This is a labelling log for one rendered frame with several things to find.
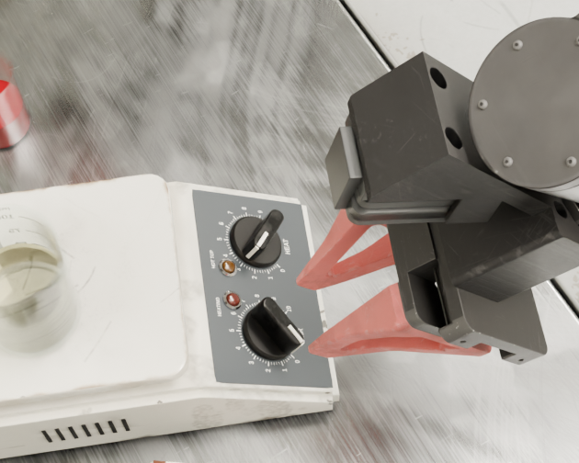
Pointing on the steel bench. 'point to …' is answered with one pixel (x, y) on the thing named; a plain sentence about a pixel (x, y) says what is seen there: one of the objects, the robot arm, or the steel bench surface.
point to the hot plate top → (103, 295)
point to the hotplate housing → (164, 424)
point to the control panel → (281, 369)
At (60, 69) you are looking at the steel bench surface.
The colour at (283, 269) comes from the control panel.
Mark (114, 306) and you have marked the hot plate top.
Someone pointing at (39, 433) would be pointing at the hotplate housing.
